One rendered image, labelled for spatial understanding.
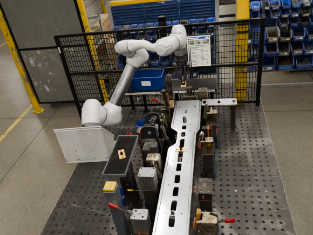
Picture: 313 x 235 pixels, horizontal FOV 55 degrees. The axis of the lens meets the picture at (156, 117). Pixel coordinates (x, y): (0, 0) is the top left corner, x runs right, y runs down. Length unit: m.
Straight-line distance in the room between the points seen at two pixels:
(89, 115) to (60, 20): 2.06
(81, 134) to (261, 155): 1.42
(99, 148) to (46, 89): 2.57
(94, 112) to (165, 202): 1.09
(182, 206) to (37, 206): 2.08
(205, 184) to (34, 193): 2.32
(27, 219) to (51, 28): 2.44
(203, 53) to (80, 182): 1.53
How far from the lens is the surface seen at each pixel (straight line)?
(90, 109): 2.52
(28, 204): 3.57
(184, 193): 1.78
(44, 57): 4.65
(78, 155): 2.60
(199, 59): 2.81
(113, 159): 1.84
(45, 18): 4.39
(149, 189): 1.82
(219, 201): 2.13
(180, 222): 1.65
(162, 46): 1.97
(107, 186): 1.68
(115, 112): 2.63
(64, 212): 2.30
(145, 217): 1.62
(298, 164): 3.51
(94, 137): 2.44
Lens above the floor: 2.32
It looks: 33 degrees down
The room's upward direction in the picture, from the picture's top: 9 degrees counter-clockwise
